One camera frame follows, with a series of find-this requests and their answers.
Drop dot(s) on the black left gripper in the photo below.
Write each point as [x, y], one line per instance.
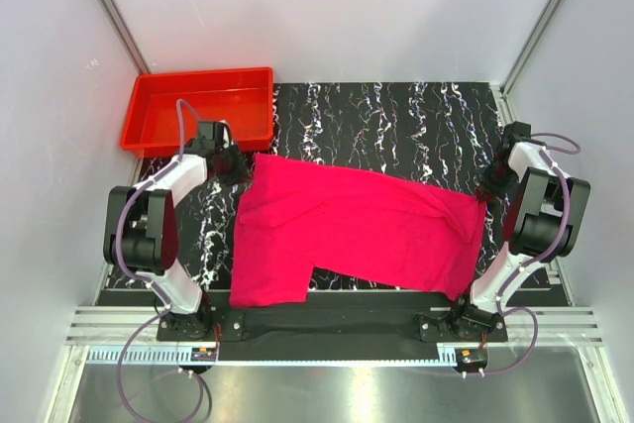
[241, 172]

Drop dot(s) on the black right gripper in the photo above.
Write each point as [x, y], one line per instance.
[488, 191]

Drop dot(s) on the pink t shirt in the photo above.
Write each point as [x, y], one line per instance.
[298, 216]

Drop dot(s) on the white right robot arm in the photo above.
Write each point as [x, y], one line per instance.
[542, 224]

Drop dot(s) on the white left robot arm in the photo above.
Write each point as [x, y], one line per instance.
[141, 236]

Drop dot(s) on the red plastic bin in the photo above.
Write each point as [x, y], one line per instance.
[242, 97]

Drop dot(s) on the black marbled table mat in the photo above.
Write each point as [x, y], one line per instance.
[440, 133]

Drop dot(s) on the right orange connector board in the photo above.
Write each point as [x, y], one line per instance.
[473, 357]

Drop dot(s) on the orange connector board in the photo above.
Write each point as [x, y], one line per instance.
[473, 357]
[204, 354]

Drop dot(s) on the left orange connector board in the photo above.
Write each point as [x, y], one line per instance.
[204, 354]

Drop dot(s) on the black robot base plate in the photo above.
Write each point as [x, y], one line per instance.
[427, 304]

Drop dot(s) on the white slotted cable duct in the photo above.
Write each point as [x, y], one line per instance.
[227, 355]

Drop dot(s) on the aluminium frame rail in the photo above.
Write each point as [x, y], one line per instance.
[557, 326]

